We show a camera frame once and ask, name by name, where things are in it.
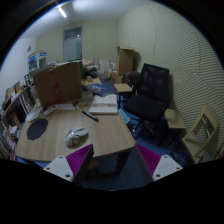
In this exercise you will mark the blue book on table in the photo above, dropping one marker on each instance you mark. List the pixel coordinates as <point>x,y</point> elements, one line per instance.
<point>100,90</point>

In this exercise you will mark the ceiling light tube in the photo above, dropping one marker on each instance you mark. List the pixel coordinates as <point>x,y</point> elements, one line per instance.
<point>62,12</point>

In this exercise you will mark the light wooden chair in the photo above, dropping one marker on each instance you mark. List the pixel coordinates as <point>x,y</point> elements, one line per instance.
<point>201,133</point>

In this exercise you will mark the open white book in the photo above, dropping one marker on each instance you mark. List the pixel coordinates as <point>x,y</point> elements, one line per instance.
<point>104,105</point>

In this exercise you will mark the white display cabinet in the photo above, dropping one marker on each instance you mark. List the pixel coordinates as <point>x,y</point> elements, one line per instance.
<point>37,60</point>

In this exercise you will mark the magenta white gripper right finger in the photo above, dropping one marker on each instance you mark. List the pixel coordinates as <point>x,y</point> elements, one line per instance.
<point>157,166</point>

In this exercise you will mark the tall cardboard box background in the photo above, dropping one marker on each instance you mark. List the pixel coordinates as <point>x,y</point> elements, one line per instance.
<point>125,59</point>

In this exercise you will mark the black pen tool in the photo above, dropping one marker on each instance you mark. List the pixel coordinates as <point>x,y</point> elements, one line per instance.
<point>88,114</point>

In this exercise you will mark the dark round mouse pad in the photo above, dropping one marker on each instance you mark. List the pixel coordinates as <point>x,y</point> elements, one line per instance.
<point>36,129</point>

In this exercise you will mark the white remote control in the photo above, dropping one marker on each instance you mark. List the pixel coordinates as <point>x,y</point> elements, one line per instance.
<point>50,110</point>

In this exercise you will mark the shelf with books left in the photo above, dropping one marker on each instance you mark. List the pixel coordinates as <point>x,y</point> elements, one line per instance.
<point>14,115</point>

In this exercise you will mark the grey door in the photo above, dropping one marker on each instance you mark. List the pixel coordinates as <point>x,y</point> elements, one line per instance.
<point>72,44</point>

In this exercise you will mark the grey white computer mouse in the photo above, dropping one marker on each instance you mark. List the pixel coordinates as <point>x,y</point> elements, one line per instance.
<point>74,137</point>

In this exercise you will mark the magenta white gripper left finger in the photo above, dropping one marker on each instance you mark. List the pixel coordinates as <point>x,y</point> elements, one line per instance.
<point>73,167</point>

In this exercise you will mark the large brown cardboard box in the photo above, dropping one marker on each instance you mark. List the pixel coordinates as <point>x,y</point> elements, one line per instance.
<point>58,85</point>

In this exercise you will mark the black mesh office chair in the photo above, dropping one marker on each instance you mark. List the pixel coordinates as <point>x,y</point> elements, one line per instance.
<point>150,96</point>

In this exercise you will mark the small wooden table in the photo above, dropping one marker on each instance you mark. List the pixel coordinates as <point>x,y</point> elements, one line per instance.
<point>123,88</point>

